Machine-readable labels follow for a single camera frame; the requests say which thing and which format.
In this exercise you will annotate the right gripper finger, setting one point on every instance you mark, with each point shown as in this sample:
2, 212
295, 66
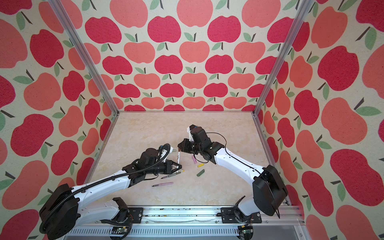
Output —
185, 149
184, 143

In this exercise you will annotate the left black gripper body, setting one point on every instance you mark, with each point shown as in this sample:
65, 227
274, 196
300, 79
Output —
162, 168

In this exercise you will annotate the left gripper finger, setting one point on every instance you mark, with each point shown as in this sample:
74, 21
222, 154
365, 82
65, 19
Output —
172, 171
173, 164

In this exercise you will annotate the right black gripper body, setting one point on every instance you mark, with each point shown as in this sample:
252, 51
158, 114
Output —
194, 149

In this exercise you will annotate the pink pen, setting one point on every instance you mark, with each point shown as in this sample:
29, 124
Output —
163, 184

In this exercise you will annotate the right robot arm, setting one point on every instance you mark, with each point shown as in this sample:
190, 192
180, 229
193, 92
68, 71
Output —
269, 191

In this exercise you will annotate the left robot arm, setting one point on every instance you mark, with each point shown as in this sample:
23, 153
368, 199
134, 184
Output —
58, 213

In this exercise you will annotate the dark green pen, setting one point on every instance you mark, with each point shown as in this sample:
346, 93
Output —
171, 175

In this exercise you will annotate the dark green pen cap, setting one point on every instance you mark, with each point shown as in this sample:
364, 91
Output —
201, 173

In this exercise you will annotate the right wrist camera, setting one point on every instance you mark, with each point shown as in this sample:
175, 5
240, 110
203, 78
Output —
196, 133

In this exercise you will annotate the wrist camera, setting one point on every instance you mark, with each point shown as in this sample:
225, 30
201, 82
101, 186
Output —
196, 133
166, 148

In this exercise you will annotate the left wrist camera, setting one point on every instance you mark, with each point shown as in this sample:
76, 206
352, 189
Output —
166, 148

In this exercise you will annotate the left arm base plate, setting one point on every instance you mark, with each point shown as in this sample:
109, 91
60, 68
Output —
136, 214

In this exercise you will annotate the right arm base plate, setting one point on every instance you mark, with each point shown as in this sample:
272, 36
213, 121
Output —
234, 216

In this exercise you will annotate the aluminium front rail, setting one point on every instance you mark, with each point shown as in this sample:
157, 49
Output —
198, 223

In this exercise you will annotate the left aluminium corner post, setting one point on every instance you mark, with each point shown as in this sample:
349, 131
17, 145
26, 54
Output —
71, 31

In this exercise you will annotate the aluminium corner post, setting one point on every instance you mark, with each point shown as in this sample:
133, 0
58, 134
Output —
286, 47
71, 31

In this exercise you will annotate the right aluminium corner post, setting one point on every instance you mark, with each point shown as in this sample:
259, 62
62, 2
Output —
286, 47

